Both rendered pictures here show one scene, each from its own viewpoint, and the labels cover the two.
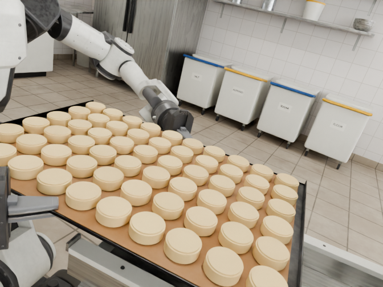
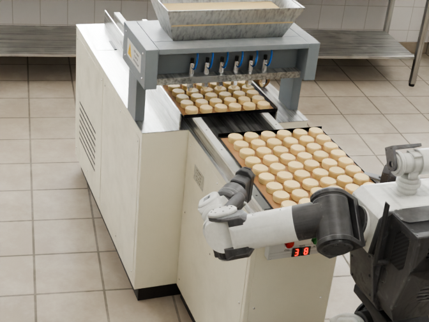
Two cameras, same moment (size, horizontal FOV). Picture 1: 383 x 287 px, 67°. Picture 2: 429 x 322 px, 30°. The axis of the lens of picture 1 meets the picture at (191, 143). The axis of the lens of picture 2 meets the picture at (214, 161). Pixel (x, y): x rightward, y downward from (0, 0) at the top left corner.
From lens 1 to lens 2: 2.89 m
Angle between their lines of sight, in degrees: 109
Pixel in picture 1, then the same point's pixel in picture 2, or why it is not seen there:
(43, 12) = not seen: hidden behind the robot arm
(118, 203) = (343, 160)
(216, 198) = (297, 146)
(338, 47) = not seen: outside the picture
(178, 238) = (332, 145)
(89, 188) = (350, 167)
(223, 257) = (323, 137)
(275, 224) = (285, 133)
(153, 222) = (336, 151)
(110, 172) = (336, 170)
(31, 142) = not seen: hidden behind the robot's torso
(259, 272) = (316, 131)
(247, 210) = (289, 139)
